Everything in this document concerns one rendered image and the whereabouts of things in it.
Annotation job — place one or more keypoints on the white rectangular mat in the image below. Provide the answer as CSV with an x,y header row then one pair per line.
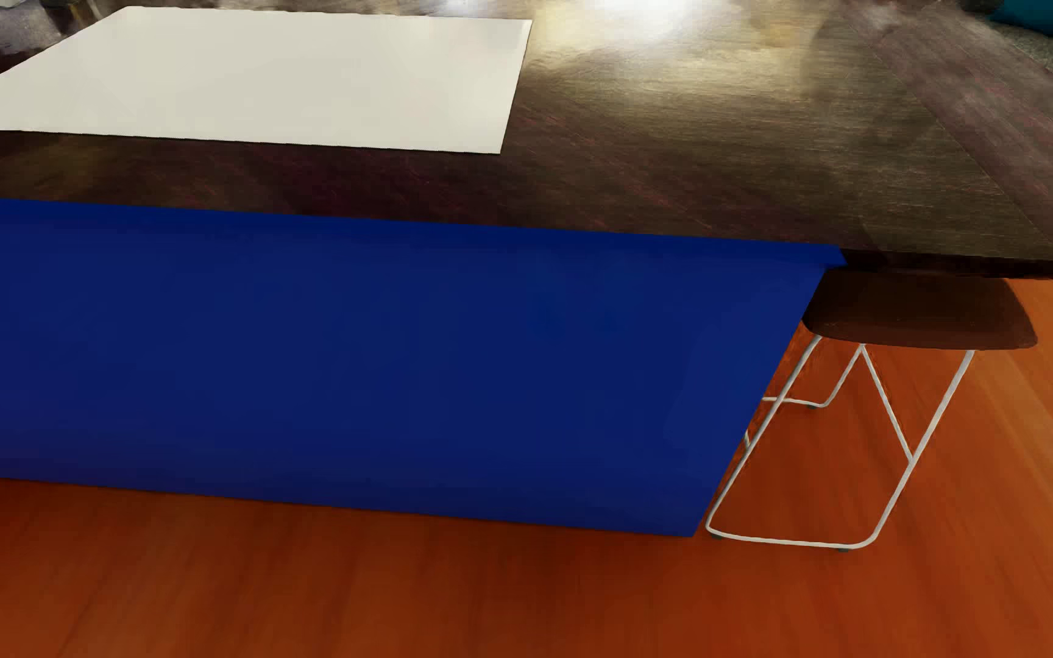
x,y
252,78

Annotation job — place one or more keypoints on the dark wooden table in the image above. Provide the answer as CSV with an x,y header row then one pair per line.
x,y
718,137

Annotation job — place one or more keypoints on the blue table front panel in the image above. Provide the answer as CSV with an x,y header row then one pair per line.
x,y
353,365

